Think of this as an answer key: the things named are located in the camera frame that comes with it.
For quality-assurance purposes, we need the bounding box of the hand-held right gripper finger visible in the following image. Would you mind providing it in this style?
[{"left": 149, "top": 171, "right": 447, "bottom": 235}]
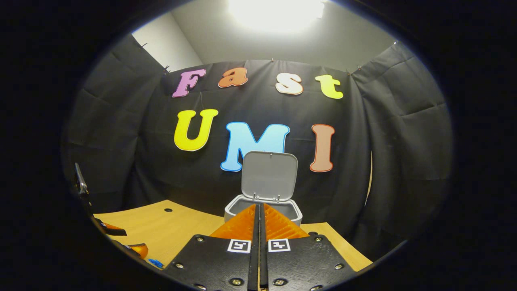
[
  {"left": 164, "top": 203, "right": 261, "bottom": 291},
  {"left": 260, "top": 203, "right": 358, "bottom": 291}
]

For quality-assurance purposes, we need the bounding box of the grey desktop garbage bin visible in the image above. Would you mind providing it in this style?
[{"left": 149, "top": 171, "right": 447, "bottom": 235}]
[{"left": 224, "top": 151, "right": 303, "bottom": 227}]

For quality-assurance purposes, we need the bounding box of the wooden desktop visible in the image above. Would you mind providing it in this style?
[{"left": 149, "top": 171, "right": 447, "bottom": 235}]
[{"left": 93, "top": 199, "right": 373, "bottom": 279}]

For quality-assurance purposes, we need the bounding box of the black backdrop cloth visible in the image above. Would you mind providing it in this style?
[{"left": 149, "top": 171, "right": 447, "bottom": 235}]
[{"left": 61, "top": 34, "right": 453, "bottom": 261}]

